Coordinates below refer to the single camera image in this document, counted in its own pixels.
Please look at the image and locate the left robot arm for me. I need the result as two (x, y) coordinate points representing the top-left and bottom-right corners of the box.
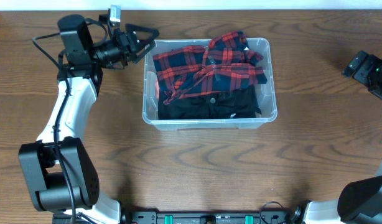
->
(19, 11), (159, 223)

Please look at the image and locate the red plaid shirt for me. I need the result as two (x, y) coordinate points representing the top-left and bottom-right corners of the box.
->
(153, 30), (268, 105)

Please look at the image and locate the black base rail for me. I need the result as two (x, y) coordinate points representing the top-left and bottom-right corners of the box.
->
(121, 210), (296, 224)

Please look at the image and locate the black garment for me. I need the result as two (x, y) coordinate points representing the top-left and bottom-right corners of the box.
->
(157, 86), (262, 119)

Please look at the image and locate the clear plastic storage bin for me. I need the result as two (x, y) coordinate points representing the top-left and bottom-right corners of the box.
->
(142, 37), (277, 131)

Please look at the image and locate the pink crumpled cloth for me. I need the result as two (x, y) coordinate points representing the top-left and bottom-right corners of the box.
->
(146, 72), (159, 114)

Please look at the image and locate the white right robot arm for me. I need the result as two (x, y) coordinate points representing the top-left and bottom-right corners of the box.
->
(285, 50), (382, 224)

